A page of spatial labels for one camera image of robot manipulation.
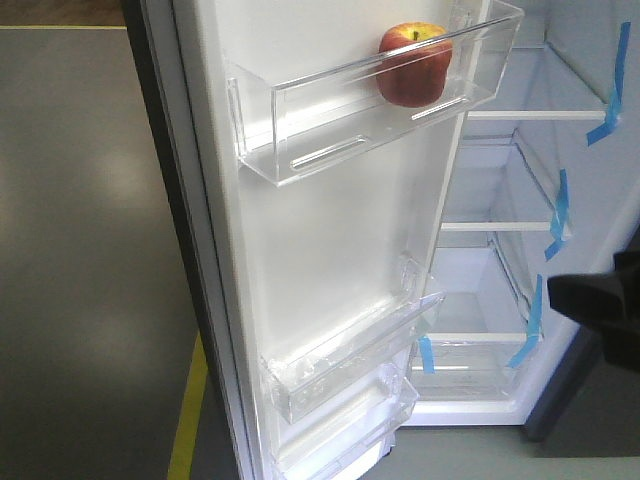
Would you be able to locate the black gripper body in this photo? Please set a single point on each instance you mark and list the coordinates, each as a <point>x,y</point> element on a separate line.
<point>607,303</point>

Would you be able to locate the red yellow apple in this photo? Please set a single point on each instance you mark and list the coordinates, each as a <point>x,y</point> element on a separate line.
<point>416,78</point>

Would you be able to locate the open fridge door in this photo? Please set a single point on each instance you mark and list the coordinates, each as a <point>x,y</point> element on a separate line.
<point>274,271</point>

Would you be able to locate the grey refrigerator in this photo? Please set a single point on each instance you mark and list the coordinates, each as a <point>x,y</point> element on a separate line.
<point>546,183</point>

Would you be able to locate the clear crisper drawer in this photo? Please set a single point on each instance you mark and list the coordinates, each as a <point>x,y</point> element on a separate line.
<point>470,366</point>

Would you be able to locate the middle clear door bin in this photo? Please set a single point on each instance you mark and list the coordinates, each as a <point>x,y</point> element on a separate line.
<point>302,384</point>

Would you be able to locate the clear door bin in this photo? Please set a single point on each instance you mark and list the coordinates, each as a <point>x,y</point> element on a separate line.
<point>302,384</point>
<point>296,128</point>
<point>345,435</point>

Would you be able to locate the lower clear door bin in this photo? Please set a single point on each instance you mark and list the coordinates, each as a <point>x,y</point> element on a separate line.
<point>345,435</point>

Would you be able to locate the upper clear door bin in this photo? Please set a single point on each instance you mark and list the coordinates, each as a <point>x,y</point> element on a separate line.
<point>296,128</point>

